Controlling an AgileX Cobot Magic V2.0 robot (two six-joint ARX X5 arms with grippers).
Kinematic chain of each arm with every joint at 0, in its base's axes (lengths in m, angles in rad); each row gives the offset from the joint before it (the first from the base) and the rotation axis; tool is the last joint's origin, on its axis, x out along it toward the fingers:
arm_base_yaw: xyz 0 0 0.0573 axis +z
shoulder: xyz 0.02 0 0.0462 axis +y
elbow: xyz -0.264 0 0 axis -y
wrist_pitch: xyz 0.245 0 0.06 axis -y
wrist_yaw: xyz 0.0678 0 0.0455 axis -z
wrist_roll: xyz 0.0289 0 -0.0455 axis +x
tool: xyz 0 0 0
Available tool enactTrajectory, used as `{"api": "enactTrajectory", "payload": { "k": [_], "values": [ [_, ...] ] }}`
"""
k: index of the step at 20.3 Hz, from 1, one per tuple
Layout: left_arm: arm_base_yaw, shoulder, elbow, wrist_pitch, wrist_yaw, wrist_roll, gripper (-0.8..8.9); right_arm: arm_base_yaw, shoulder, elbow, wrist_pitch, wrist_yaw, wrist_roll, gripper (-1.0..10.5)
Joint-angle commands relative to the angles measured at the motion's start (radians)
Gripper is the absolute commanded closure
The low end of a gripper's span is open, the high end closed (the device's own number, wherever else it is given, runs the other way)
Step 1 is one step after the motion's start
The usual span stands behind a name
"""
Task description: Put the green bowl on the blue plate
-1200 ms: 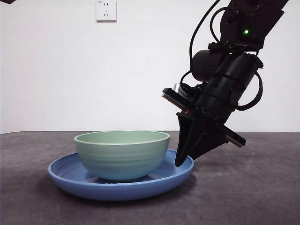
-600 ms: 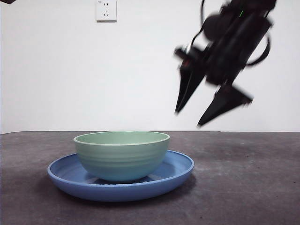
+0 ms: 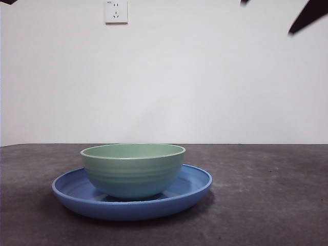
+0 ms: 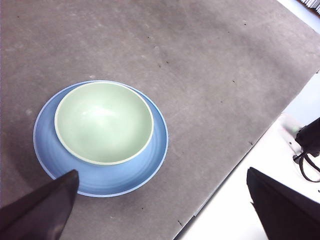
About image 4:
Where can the blue plate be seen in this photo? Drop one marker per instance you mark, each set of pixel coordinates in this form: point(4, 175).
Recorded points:
point(112, 180)

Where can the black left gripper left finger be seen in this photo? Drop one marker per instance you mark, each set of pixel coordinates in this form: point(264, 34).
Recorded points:
point(40, 215)

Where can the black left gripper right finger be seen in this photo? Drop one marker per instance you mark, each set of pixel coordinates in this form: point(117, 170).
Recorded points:
point(287, 212)

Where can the green ribbed bowl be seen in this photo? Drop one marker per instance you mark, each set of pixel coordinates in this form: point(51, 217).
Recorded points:
point(103, 122)

